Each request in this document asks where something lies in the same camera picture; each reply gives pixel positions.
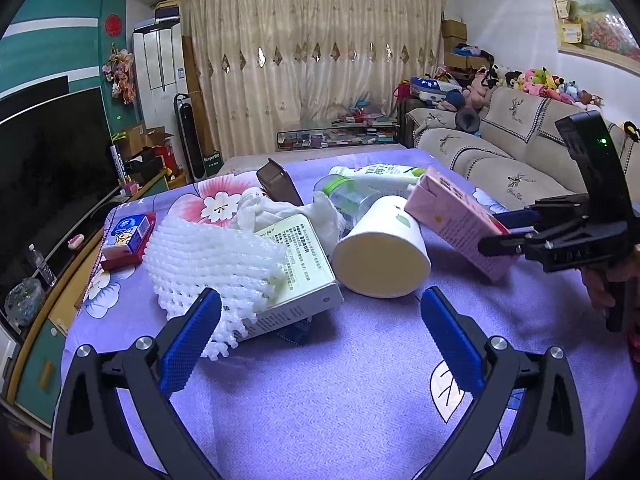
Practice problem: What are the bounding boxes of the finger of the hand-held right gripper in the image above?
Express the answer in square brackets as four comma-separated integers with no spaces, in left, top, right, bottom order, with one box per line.
[492,207,542,231]
[477,230,540,261]

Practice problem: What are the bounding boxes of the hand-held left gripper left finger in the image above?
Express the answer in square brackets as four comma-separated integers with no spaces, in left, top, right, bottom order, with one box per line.
[52,287,223,480]

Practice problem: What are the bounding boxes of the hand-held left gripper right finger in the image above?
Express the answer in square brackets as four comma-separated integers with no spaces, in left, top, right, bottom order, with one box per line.
[420,287,587,480]

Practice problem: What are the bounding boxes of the pink drink carton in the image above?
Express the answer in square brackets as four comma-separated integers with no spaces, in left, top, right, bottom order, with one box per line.
[404,166,511,282]

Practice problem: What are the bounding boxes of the white printed cardboard box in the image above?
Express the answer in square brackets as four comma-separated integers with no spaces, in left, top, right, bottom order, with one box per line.
[235,212,346,343]

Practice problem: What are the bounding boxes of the person's right hand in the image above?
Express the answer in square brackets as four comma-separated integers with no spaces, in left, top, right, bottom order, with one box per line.
[582,245,640,311]

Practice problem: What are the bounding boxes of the beige sofa with covers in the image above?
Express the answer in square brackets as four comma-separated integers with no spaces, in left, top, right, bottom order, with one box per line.
[405,85,640,211]

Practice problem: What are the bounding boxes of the white foam fruit net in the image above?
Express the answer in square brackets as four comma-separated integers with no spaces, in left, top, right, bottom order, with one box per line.
[142,217,288,362]

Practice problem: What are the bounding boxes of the dark blue wrapper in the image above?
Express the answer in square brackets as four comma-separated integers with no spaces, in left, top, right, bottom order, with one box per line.
[272,316,313,346]

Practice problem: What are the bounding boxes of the white paper cup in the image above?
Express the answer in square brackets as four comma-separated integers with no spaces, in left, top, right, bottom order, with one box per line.
[331,195,432,300]

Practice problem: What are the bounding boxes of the purple floral tablecloth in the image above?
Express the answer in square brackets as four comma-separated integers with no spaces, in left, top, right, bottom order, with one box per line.
[60,147,636,480]

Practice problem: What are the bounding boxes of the blue and red small box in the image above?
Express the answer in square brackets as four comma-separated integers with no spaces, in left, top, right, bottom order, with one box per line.
[102,213,156,256]

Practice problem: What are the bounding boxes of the pile of plush toys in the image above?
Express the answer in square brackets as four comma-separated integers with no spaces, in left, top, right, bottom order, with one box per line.
[465,62,603,108]

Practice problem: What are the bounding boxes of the white juice bottle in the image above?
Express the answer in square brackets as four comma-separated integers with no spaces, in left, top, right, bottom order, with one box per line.
[327,164,428,196]

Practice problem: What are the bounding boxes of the crumpled white tissue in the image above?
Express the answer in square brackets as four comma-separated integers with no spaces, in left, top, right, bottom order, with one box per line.
[232,187,347,257]

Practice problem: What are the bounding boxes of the wooden television cabinet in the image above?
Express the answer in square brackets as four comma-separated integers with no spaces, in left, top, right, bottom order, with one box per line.
[0,170,168,428]

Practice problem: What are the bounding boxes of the blue star print bag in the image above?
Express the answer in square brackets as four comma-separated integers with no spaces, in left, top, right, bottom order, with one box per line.
[410,75,463,107]

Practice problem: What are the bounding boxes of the clear plastic bottle green label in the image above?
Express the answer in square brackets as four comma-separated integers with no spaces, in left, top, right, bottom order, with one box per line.
[313,175,397,231]

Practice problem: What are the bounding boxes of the clear water bottle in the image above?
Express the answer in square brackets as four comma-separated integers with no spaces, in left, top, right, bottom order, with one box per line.
[27,244,57,287]

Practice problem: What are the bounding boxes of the clear glass bowl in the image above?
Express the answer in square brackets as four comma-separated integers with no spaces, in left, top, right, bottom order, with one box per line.
[5,277,46,326]

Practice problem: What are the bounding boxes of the framed flower painting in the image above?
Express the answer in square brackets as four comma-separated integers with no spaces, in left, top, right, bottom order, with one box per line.
[545,0,640,63]

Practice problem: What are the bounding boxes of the brown leather wallet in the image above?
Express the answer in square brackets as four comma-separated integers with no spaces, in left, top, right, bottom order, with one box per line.
[256,158,304,207]

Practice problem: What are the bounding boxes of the stacked cardboard boxes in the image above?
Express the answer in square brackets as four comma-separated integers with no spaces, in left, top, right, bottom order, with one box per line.
[441,19,468,68]

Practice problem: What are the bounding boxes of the glass coffee table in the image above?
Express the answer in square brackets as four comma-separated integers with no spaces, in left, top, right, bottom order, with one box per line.
[276,120,401,153]

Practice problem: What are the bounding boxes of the black tower fan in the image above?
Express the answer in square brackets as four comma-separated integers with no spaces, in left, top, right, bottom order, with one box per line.
[173,92,203,183]

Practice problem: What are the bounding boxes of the open cardboard box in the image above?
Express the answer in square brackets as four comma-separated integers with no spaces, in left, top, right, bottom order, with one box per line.
[122,122,173,161]

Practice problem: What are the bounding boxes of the black television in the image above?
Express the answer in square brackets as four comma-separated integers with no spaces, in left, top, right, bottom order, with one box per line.
[0,87,123,308]

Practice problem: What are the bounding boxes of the beige patterned curtain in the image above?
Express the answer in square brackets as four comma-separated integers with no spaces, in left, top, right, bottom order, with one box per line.
[177,0,446,161]

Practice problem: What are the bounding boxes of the white standing air conditioner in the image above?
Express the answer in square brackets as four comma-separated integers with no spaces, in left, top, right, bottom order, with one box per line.
[132,17,188,136]

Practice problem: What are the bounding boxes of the artificial flower bunch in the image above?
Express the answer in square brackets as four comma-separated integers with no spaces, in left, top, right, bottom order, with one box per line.
[102,45,136,106]

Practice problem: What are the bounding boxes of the dark box with yellow stripe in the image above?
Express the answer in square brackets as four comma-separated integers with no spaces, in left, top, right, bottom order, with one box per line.
[154,0,182,23]

